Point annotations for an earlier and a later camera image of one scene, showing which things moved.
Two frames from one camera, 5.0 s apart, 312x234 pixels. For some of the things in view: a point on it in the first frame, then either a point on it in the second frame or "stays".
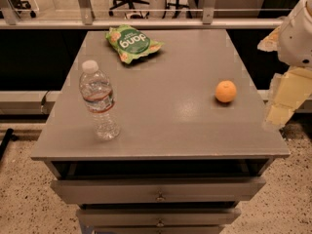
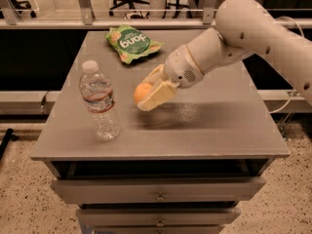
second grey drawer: x=158 y=216 stays
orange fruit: x=225 y=91 → x=141 y=91
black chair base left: x=17 y=3 stays
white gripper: x=296 y=38 → x=181 y=67
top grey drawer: x=156 y=189 stays
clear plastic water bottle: x=97 y=93 stays
